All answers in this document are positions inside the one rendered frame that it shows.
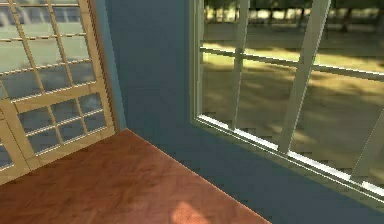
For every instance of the light wood glass-paned door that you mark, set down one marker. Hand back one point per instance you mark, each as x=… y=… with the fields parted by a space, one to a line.
x=96 y=88

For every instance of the white framed window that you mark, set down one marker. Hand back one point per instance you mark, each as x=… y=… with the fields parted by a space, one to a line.
x=305 y=63

